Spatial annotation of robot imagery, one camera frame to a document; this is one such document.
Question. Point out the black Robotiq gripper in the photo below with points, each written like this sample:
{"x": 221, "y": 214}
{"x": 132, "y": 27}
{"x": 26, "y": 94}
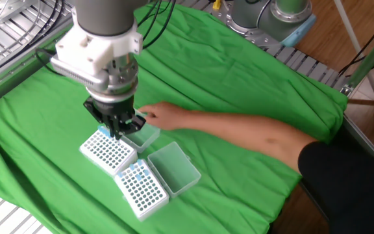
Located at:
{"x": 115, "y": 107}

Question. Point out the white pipette tip rack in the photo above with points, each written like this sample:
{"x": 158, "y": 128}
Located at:
{"x": 106, "y": 154}
{"x": 144, "y": 198}

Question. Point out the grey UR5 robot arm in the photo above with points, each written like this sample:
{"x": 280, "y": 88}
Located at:
{"x": 255, "y": 16}

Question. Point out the person's hand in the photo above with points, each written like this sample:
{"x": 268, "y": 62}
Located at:
{"x": 167, "y": 115}

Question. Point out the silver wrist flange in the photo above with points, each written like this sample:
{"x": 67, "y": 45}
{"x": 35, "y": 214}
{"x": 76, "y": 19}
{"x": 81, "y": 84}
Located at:
{"x": 122, "y": 84}

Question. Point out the green table cloth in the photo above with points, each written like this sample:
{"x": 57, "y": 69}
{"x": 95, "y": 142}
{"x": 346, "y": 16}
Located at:
{"x": 222, "y": 71}

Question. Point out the small yellow object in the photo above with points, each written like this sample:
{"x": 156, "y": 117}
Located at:
{"x": 217, "y": 4}

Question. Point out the silver metal plate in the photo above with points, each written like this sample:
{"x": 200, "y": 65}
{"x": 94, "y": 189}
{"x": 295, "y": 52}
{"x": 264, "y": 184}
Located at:
{"x": 8, "y": 8}

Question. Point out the black shirt sleeve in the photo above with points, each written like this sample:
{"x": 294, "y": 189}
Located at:
{"x": 346, "y": 188}

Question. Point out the thin white pole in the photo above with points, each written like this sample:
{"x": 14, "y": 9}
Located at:
{"x": 352, "y": 35}

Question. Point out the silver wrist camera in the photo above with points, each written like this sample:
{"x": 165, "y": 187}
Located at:
{"x": 80, "y": 78}

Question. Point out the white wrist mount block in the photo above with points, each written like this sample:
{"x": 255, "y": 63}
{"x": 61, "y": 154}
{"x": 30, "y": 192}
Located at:
{"x": 83, "y": 52}

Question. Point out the grey aluminium frame rail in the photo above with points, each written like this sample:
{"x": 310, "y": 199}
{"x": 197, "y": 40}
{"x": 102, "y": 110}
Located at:
{"x": 5, "y": 84}

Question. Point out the aluminium table edge rail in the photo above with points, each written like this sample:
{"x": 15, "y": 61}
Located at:
{"x": 365, "y": 139}

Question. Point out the aluminium corner post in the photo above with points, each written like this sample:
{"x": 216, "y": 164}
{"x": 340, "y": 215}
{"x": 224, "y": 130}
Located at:
{"x": 372, "y": 56}

